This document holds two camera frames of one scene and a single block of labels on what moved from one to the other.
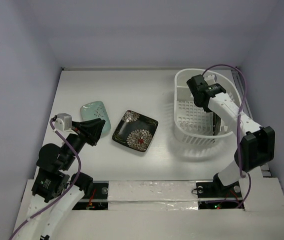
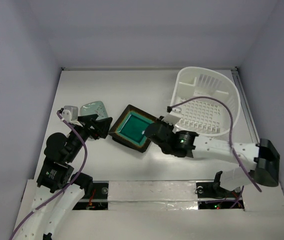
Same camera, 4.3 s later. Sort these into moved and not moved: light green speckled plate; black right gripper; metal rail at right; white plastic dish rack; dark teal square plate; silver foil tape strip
Moved: dark teal square plate; black right gripper
Not moved: light green speckled plate; silver foil tape strip; white plastic dish rack; metal rail at right
